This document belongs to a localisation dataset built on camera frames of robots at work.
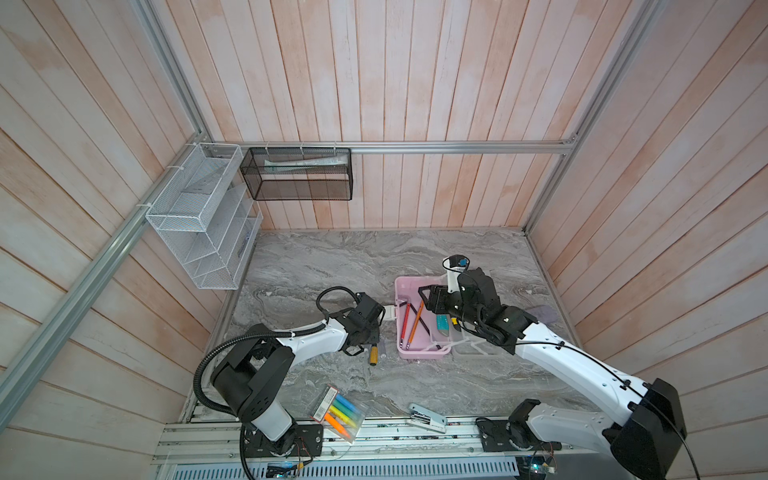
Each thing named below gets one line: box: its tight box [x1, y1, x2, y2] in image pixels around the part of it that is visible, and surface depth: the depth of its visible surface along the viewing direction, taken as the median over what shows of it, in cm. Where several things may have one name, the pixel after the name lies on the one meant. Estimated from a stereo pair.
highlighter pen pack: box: [310, 384, 369, 443], surface depth 78 cm
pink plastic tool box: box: [394, 276, 451, 358], surface depth 94 cm
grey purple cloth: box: [526, 305, 558, 324], surface depth 95 cm
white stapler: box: [406, 403, 448, 434], surface depth 77 cm
